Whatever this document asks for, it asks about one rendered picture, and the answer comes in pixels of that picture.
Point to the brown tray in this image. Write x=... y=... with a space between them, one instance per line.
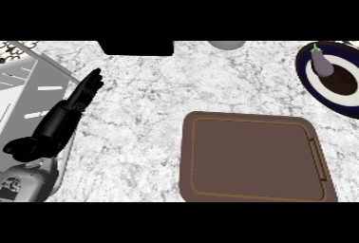
x=255 y=158

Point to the grey round object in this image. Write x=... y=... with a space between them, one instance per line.
x=226 y=44

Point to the dark blue and white plate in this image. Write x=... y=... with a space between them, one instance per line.
x=347 y=101

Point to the purple eggplant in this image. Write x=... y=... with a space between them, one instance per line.
x=322 y=64

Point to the black appliance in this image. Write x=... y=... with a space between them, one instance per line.
x=137 y=48

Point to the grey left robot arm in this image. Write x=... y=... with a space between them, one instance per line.
x=25 y=182

